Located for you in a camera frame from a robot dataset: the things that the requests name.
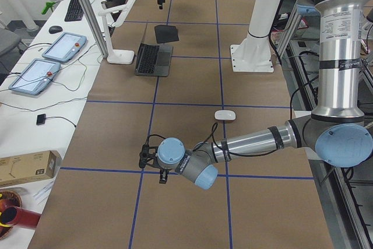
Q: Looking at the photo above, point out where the aluminium frame post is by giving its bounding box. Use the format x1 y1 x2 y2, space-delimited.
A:
79 0 108 58

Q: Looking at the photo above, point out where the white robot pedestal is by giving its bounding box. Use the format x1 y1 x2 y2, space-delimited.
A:
230 0 280 73

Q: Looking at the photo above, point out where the upper blue teach pendant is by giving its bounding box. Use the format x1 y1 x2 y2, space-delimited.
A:
42 32 87 63

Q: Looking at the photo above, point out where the black keyboard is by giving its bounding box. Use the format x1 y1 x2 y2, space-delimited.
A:
64 0 84 22

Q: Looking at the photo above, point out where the blue teach pendant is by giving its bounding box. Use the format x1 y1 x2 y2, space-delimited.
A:
42 32 87 63
8 59 61 96

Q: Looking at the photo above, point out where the grey laptop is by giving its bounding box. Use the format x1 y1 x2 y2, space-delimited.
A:
134 21 174 78

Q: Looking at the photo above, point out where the black mouse pad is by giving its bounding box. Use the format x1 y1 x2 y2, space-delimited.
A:
154 24 179 44

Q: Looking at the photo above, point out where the red bottle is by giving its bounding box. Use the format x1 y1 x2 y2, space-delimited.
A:
1 206 41 229

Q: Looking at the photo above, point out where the cardboard box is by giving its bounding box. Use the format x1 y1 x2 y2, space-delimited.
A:
1 150 61 187

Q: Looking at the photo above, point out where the lower blue teach pendant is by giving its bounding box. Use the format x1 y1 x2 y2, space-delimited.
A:
8 59 61 96

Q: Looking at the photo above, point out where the white desk lamp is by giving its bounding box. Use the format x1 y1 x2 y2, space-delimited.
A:
97 0 137 65

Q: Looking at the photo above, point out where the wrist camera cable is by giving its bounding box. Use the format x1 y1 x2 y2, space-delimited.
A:
144 122 283 159

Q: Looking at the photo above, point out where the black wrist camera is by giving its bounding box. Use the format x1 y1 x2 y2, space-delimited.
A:
139 144 159 169

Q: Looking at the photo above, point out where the black computer mouse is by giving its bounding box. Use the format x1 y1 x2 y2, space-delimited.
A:
48 25 63 34

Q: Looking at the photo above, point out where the small black square device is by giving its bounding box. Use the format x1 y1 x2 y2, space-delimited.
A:
36 114 47 125

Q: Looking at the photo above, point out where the white computer mouse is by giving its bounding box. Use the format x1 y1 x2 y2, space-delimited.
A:
214 110 236 121

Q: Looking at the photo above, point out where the woven basket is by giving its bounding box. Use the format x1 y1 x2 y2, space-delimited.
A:
1 190 22 239

